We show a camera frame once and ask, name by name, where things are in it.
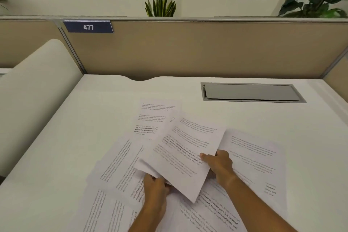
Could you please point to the person's left hand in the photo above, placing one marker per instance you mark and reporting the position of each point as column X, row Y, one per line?
column 155, row 193

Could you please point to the person's right hand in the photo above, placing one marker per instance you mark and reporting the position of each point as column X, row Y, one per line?
column 224, row 168

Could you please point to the person's left fingers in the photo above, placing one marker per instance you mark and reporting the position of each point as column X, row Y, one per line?
column 153, row 179

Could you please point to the person's right thumb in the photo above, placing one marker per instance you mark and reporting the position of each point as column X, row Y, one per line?
column 208, row 158

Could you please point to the white printed paper sheet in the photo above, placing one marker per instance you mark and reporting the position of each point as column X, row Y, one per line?
column 179, row 155

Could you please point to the person's left forearm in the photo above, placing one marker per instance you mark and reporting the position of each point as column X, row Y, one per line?
column 148, row 221

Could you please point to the person's right forearm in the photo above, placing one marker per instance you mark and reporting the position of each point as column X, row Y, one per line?
column 255, row 207

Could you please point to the spread of white printed papers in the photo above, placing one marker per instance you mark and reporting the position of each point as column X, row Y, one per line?
column 252, row 158

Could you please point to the beige desk partition panel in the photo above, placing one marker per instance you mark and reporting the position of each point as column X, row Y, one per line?
column 30, row 41
column 337, row 76
column 204, row 49

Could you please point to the white curved side panel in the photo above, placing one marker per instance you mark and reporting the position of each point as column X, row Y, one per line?
column 32, row 98

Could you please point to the blue desk label plate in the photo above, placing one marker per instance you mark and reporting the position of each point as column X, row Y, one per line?
column 88, row 27

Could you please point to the grey metal partition post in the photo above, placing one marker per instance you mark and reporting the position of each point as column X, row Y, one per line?
column 71, row 47

